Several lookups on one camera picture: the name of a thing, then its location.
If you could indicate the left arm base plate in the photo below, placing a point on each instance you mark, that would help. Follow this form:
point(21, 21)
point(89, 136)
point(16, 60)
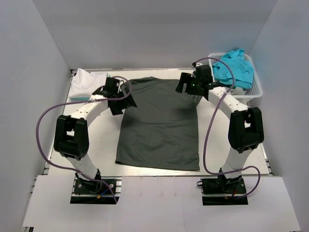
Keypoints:
point(98, 193)

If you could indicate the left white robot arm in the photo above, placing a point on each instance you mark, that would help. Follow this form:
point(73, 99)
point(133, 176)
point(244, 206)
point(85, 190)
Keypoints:
point(72, 138)

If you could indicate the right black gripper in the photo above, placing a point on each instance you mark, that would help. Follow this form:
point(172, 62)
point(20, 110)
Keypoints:
point(186, 78)

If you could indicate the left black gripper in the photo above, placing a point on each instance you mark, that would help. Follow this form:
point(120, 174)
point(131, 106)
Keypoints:
point(128, 102)

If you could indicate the dark grey t-shirt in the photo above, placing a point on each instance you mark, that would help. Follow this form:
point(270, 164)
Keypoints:
point(162, 130)

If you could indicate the folded white t-shirt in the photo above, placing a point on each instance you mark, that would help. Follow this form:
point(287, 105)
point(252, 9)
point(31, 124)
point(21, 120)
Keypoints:
point(84, 83)

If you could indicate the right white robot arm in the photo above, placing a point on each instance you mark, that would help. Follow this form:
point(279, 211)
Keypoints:
point(245, 131)

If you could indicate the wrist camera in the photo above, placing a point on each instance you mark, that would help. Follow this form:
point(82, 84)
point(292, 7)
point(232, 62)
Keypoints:
point(111, 85)
point(203, 73)

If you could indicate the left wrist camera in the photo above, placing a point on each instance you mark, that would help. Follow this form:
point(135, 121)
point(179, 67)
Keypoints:
point(111, 85)

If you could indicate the white plastic basket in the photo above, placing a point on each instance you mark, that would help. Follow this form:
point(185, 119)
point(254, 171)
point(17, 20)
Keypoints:
point(254, 92)

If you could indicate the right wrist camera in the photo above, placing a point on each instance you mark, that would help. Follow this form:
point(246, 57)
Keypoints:
point(203, 73)

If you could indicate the crumpled turquoise t-shirt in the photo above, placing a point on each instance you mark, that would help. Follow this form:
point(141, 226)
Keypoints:
point(241, 68)

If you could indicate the folded teal t-shirt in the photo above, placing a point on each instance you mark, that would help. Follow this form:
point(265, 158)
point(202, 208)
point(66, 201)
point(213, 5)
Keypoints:
point(78, 99)

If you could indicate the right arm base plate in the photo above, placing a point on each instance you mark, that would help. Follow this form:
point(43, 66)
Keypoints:
point(218, 192)

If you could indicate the crumpled grey t-shirt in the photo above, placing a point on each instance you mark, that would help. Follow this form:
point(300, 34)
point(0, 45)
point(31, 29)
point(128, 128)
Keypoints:
point(238, 91)

